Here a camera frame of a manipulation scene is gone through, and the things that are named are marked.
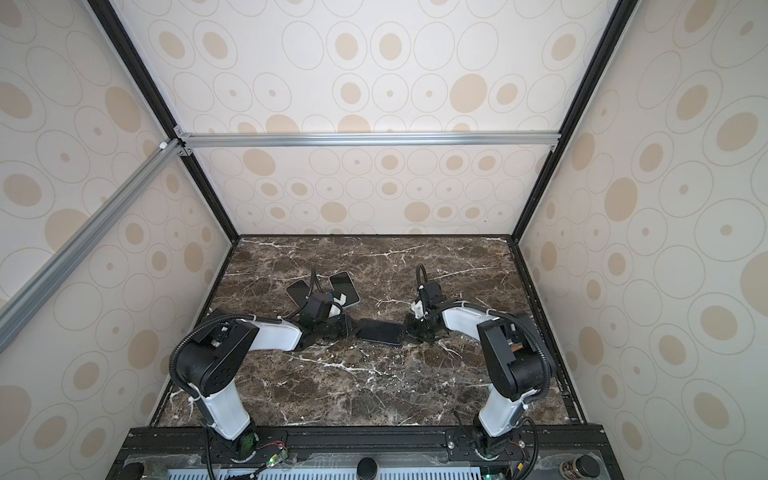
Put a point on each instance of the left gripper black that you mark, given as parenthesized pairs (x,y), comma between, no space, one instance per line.
(345,326)

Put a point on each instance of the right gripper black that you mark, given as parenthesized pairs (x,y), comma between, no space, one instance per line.
(409,328)

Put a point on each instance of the blue phone black screen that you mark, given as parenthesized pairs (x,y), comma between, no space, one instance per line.
(343,289)

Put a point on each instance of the black phone case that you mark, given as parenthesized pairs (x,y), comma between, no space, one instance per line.
(382,341)

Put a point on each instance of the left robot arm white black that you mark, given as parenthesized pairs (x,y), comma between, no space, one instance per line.
(206,361)

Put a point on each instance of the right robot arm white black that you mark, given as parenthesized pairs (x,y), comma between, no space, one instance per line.
(519,364)

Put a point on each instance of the black round knob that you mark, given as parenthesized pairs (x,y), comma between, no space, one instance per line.
(367,469)

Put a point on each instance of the black button right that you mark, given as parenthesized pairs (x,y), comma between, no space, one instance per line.
(584,467)

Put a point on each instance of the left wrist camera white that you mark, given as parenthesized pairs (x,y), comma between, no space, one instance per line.
(332,305)

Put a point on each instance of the horizontal aluminium rail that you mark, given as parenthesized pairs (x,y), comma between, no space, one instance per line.
(374,139)

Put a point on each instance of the black base frame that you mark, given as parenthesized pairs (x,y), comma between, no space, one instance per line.
(419,452)

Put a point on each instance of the diagonal aluminium rail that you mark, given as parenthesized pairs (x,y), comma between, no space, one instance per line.
(21,309)

